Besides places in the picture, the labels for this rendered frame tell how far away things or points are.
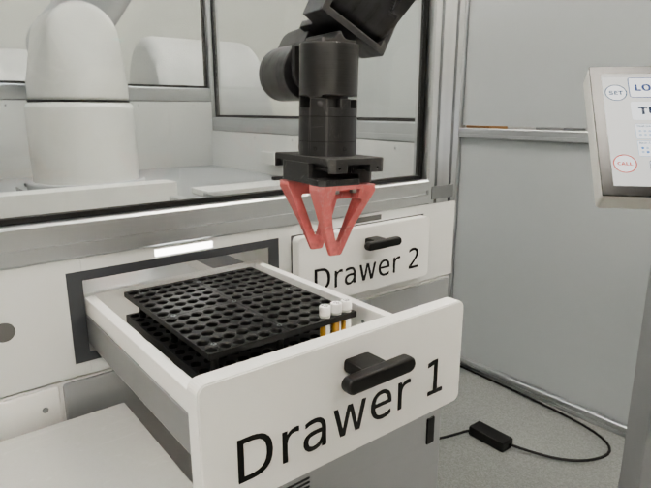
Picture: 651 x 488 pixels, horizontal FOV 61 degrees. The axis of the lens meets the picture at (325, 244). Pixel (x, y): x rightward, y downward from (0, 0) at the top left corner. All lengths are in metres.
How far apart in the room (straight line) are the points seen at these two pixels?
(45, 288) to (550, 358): 1.95
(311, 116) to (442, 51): 0.53
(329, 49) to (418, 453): 0.89
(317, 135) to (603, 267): 1.70
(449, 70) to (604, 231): 1.21
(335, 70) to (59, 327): 0.43
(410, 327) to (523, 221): 1.76
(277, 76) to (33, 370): 0.43
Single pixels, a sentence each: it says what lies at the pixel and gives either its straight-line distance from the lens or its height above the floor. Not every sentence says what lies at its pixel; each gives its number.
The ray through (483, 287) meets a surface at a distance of 2.42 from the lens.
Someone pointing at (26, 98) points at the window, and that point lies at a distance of 0.69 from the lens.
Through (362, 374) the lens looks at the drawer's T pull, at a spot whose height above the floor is 0.91.
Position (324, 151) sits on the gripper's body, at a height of 1.07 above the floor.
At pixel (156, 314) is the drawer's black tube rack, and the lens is 0.62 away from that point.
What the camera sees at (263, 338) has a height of 0.90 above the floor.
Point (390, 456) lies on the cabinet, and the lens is 1.16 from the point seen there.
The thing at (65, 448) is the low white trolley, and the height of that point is 0.76.
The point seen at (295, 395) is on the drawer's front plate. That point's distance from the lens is 0.45.
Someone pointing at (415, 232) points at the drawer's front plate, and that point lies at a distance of 0.98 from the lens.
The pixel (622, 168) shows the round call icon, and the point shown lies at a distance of 1.17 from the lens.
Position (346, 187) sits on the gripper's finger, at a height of 1.04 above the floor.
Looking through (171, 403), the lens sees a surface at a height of 0.87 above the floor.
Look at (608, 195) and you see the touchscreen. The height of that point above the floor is 0.96.
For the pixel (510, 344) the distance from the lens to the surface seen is 2.41.
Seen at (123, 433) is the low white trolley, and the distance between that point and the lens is 0.69.
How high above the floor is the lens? 1.11
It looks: 14 degrees down
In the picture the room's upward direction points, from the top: straight up
